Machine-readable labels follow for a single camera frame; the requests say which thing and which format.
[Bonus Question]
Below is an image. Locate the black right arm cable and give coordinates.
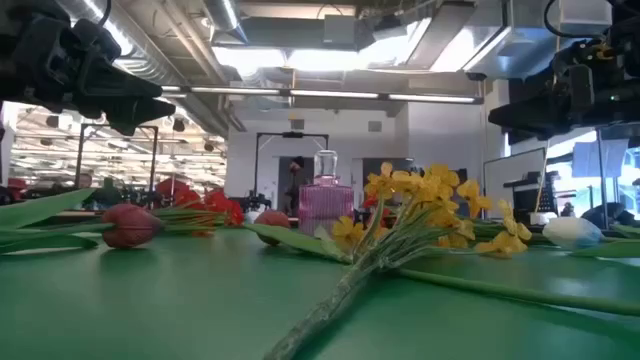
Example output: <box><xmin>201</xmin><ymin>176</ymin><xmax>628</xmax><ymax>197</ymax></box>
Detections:
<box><xmin>543</xmin><ymin>0</ymin><xmax>609</xmax><ymax>41</ymax></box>

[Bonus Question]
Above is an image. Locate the dark bag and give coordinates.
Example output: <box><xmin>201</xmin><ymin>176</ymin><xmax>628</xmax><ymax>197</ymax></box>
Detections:
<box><xmin>581</xmin><ymin>202</ymin><xmax>637</xmax><ymax>231</ymax></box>

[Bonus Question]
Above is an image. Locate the pink ribbed glass vase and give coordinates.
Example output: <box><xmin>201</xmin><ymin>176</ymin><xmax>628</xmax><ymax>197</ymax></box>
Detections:
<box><xmin>298</xmin><ymin>174</ymin><xmax>355</xmax><ymax>237</ymax></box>

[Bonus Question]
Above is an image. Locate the person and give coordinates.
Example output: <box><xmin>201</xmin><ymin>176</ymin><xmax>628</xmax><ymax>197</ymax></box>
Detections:
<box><xmin>285</xmin><ymin>155</ymin><xmax>307</xmax><ymax>217</ymax></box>

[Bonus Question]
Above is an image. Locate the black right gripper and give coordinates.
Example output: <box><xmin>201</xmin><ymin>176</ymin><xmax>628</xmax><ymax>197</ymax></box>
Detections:
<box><xmin>488</xmin><ymin>38</ymin><xmax>640</xmax><ymax>133</ymax></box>

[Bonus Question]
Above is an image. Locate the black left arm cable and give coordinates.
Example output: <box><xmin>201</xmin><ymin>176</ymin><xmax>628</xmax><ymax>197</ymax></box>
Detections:
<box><xmin>96</xmin><ymin>0</ymin><xmax>113</xmax><ymax>28</ymax></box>

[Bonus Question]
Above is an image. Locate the silver ventilation duct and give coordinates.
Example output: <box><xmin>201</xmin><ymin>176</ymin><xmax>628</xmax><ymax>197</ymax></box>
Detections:
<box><xmin>59</xmin><ymin>0</ymin><xmax>247</xmax><ymax>136</ymax></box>

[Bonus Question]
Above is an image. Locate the black equipment rack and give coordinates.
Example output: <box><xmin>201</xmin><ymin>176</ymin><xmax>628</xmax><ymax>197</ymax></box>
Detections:
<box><xmin>503</xmin><ymin>171</ymin><xmax>560</xmax><ymax>221</ymax></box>

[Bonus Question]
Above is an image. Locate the yellow hanging cable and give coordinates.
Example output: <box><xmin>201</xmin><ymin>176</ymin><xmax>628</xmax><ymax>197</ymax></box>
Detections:
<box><xmin>535</xmin><ymin>174</ymin><xmax>550</xmax><ymax>214</ymax></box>

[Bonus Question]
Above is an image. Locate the black metal frame stand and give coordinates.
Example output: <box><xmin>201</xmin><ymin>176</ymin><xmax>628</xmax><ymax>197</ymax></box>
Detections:
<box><xmin>74</xmin><ymin>123</ymin><xmax>160</xmax><ymax>207</ymax></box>
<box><xmin>253</xmin><ymin>131</ymin><xmax>330</xmax><ymax>201</ymax></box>

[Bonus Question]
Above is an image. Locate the grey ceiling box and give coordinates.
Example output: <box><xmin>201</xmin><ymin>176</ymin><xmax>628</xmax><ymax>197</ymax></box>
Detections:
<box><xmin>323</xmin><ymin>14</ymin><xmax>357</xmax><ymax>46</ymax></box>

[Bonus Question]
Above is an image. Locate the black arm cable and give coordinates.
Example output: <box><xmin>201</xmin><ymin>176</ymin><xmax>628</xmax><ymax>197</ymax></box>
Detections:
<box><xmin>543</xmin><ymin>0</ymin><xmax>609</xmax><ymax>41</ymax></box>
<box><xmin>96</xmin><ymin>0</ymin><xmax>113</xmax><ymax>28</ymax></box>

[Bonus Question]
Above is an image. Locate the white reflector sheet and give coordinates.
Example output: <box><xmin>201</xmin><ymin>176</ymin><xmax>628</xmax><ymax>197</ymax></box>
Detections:
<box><xmin>572</xmin><ymin>138</ymin><xmax>630</xmax><ymax>179</ymax></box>

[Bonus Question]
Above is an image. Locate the white artificial tulip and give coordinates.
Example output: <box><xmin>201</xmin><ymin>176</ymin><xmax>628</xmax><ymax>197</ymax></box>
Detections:
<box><xmin>542</xmin><ymin>216</ymin><xmax>640</xmax><ymax>260</ymax></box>

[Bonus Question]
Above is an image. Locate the yellow artificial flower bunch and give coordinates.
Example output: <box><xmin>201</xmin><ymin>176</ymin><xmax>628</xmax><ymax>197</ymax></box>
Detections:
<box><xmin>262</xmin><ymin>162</ymin><xmax>534</xmax><ymax>360</ymax></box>

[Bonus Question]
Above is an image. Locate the white board panel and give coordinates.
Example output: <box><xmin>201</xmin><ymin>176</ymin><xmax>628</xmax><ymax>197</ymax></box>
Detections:
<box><xmin>482</xmin><ymin>147</ymin><xmax>547</xmax><ymax>221</ymax></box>

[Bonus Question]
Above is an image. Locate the steel appliance cabinet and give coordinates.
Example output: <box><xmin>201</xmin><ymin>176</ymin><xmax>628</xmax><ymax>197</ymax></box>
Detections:
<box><xmin>362</xmin><ymin>157</ymin><xmax>417</xmax><ymax>175</ymax></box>

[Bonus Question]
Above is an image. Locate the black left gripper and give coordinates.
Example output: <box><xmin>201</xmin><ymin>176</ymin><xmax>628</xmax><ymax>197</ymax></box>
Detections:
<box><xmin>0</xmin><ymin>0</ymin><xmax>178</xmax><ymax>138</ymax></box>

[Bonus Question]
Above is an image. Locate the black upright pole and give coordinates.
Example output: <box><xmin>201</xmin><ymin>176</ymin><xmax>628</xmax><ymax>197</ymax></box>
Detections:
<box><xmin>595</xmin><ymin>127</ymin><xmax>609</xmax><ymax>231</ymax></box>

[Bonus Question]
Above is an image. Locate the clear glass vase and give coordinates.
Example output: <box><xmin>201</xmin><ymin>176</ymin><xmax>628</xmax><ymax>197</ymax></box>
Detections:
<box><xmin>313</xmin><ymin>149</ymin><xmax>339</xmax><ymax>178</ymax></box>

